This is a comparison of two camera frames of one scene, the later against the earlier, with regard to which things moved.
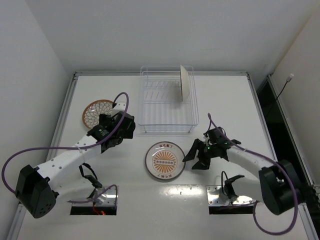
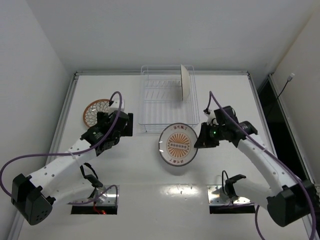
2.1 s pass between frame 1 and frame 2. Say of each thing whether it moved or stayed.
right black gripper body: moved
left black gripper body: stayed
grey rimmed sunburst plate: moved
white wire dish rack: stayed
